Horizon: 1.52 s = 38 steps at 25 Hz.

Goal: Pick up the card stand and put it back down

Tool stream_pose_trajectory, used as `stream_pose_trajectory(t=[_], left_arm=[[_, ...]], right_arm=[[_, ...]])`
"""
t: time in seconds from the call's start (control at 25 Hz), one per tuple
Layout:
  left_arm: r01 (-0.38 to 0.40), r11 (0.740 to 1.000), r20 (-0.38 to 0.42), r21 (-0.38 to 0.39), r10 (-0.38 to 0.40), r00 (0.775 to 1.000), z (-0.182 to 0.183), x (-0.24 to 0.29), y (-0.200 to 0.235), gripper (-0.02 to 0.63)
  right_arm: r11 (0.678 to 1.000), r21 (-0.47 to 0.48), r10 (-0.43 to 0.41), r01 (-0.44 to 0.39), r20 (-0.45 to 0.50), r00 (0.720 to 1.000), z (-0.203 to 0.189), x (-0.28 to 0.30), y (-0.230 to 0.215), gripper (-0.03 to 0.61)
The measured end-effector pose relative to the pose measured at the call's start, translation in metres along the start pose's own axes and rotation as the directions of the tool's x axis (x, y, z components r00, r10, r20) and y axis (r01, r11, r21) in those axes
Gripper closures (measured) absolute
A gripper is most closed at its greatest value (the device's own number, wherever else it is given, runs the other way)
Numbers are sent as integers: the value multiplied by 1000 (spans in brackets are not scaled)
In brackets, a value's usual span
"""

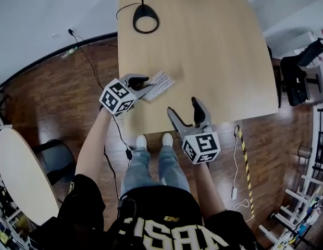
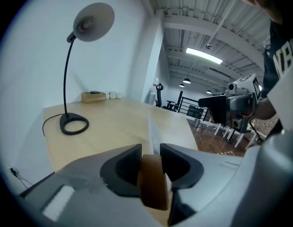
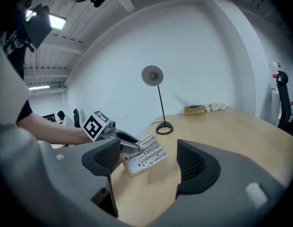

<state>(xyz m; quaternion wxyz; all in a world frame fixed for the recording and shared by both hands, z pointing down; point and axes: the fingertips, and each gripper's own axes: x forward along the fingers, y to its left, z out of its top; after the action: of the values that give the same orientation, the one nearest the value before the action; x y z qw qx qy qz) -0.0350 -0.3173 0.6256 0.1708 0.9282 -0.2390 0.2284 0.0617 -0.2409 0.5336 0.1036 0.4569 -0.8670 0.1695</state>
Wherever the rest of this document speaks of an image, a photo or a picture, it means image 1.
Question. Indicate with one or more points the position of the black desk lamp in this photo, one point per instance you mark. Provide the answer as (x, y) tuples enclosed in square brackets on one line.
[(145, 15)]

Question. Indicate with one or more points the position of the white charger adapter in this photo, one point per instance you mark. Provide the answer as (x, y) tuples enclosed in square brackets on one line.
[(234, 193)]

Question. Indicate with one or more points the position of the metal cylinder can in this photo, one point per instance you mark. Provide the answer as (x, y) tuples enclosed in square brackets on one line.
[(305, 152)]

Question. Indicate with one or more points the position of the clear plastic bottle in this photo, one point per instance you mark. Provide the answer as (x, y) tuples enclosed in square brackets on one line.
[(69, 53)]

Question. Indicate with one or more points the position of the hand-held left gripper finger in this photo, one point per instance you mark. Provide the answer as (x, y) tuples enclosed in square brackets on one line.
[(145, 91), (137, 80)]

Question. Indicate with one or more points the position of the round white table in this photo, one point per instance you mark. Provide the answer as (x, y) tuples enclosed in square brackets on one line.
[(23, 173)]

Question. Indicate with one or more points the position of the cluttered white shelf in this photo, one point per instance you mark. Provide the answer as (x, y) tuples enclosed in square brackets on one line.
[(6, 225)]

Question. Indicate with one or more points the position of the person's white left shoe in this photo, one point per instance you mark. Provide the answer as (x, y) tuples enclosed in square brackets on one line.
[(141, 141)]

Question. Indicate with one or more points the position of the white metal rack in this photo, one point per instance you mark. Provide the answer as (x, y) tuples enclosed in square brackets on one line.
[(294, 212)]

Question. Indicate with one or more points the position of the black power adapter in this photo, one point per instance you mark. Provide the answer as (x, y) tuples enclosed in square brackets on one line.
[(128, 154)]

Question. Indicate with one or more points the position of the person's left jeans leg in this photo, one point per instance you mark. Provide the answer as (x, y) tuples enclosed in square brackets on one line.
[(138, 170)]

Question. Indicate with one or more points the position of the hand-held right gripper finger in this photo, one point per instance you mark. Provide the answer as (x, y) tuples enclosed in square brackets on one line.
[(177, 120), (200, 112)]

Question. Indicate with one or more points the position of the person's black printed shirt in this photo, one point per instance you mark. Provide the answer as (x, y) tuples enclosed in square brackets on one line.
[(156, 217)]

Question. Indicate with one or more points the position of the black metal rack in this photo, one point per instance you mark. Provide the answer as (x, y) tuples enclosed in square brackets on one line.
[(321, 142)]

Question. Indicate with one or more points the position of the black stool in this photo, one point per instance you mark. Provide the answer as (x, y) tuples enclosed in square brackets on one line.
[(60, 160)]

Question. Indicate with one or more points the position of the yellow black striped strip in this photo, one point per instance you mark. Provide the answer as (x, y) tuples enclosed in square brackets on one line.
[(246, 165)]

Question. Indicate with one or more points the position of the person's jeans leg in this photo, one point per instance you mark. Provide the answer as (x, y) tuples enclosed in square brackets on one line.
[(172, 168), (138, 170)]

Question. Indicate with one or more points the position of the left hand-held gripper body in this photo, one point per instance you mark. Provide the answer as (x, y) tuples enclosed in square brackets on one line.
[(116, 95)]

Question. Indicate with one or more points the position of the person's right forearm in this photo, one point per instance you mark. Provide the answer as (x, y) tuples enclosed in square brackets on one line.
[(207, 189)]

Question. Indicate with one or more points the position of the person's left forearm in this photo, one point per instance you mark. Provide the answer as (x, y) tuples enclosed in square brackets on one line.
[(95, 142)]

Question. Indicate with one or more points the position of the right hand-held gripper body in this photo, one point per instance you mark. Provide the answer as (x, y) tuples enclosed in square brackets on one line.
[(201, 146)]

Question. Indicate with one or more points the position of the person's white shoe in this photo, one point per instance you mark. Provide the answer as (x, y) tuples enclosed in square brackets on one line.
[(141, 141), (167, 139)]

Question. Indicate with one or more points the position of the person's right jeans leg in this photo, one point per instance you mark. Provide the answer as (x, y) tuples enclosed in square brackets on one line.
[(172, 168)]

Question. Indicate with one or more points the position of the person's white right shoe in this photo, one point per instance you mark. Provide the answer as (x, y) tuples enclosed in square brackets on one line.
[(167, 139)]

